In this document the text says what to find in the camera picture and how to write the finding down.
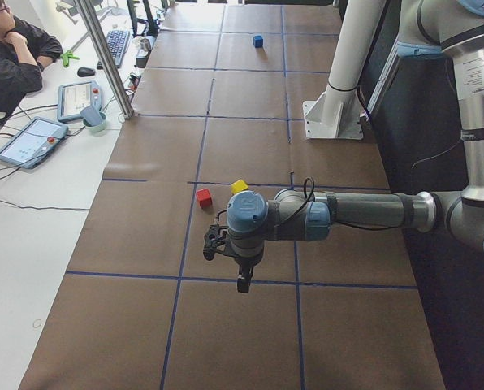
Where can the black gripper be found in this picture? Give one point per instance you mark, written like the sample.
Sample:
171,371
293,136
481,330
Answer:
243,262

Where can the yellow wooden block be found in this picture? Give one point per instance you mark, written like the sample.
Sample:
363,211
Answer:
239,186

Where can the red wooden block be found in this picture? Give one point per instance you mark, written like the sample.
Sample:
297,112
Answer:
204,198

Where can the blue wooden block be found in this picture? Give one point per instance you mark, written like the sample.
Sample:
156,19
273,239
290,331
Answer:
258,41

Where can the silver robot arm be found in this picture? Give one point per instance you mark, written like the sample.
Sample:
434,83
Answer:
427,29

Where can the brown paper table cover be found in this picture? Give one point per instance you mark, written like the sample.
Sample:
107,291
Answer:
139,306

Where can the rubber band on table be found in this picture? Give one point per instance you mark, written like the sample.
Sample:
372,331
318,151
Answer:
37,323

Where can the orange black connector box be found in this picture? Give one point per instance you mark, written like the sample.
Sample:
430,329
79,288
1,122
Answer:
133,81

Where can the far blue teach pendant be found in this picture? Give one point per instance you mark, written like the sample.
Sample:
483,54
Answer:
73,98

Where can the blue teach pendant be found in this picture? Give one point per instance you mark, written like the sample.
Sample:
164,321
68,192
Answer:
73,98
33,143

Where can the near blue teach pendant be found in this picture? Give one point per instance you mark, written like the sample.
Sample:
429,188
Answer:
33,143

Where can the black computer mouse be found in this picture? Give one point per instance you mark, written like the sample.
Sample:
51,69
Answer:
85,72

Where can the black keyboard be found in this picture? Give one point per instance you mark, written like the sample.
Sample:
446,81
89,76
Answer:
117,41

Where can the green plastic tool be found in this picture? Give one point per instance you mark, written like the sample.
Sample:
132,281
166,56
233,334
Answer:
68,56

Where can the seated person in black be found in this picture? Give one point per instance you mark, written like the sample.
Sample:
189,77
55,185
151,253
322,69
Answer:
25,52

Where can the white camera pole with base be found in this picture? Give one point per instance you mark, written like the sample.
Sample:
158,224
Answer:
336,112

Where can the aluminium frame post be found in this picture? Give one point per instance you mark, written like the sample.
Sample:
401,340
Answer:
92,23

